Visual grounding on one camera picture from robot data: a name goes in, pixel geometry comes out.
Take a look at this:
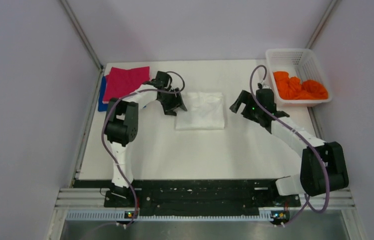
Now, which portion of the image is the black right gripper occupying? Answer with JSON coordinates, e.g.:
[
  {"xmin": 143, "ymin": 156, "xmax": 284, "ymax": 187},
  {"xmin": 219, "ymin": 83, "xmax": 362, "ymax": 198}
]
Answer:
[{"xmin": 230, "ymin": 90, "xmax": 263, "ymax": 124}]

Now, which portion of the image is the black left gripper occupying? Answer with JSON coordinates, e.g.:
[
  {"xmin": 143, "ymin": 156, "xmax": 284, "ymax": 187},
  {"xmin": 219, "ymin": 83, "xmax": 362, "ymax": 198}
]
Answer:
[{"xmin": 157, "ymin": 87, "xmax": 186, "ymax": 117}]

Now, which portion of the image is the white printed t-shirt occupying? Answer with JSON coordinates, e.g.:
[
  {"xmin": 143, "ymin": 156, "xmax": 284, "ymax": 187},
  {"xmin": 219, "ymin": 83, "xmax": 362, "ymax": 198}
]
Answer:
[{"xmin": 175, "ymin": 92, "xmax": 225, "ymax": 131}]

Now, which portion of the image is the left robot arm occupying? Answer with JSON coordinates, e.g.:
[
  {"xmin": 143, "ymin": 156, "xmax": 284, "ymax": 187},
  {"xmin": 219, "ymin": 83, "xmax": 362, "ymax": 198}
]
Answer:
[{"xmin": 101, "ymin": 71, "xmax": 187, "ymax": 207}]

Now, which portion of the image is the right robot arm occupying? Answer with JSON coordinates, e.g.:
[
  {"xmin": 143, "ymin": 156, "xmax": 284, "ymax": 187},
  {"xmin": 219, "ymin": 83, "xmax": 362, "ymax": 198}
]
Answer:
[{"xmin": 229, "ymin": 88, "xmax": 349, "ymax": 206}]

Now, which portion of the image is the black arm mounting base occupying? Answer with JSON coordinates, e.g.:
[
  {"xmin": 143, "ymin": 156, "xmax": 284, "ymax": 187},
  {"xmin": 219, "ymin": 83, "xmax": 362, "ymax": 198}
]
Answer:
[{"xmin": 73, "ymin": 179, "xmax": 301, "ymax": 219}]

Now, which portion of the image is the orange crumpled t-shirt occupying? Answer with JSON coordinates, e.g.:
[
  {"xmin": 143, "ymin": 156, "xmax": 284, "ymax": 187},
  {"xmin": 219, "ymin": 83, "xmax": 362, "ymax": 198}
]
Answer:
[{"xmin": 273, "ymin": 71, "xmax": 329, "ymax": 100}]

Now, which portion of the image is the folded magenta t-shirt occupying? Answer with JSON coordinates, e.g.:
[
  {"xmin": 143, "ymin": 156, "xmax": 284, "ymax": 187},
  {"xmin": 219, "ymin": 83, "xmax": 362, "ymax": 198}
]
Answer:
[{"xmin": 102, "ymin": 66, "xmax": 150, "ymax": 104}]

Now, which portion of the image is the white plastic basket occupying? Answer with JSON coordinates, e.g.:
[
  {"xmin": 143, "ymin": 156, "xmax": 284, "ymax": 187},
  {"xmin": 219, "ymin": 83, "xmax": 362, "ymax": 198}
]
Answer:
[{"xmin": 266, "ymin": 48, "xmax": 333, "ymax": 107}]

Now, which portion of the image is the folded blue t-shirt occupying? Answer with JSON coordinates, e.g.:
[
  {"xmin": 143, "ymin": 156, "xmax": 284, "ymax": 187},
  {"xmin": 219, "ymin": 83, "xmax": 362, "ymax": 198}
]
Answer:
[{"xmin": 97, "ymin": 75, "xmax": 148, "ymax": 113}]

